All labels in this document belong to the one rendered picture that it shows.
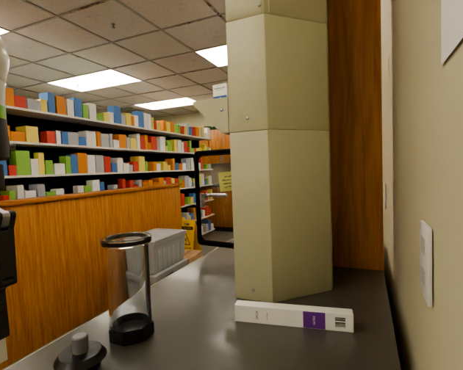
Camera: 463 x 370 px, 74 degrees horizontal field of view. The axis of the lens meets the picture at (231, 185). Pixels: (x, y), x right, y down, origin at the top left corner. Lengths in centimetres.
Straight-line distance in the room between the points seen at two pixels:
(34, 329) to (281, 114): 254
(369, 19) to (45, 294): 274
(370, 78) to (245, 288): 80
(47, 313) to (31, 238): 62
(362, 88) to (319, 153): 36
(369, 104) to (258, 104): 46
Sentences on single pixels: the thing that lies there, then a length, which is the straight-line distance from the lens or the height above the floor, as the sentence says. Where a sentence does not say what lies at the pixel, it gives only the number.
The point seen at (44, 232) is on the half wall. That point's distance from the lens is 284.
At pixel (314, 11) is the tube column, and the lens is 101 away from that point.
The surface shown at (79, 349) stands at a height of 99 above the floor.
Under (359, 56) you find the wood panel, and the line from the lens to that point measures 122.
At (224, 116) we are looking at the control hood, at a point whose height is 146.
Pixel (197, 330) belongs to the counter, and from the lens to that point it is 79.
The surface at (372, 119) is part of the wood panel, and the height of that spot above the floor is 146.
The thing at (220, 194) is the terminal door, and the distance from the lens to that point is 126.
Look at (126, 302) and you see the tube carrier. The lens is 74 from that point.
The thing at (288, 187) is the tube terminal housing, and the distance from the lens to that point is 86.
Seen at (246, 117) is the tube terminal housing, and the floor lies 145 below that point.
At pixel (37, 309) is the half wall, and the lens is 293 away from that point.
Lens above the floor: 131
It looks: 3 degrees down
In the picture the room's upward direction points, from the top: 2 degrees counter-clockwise
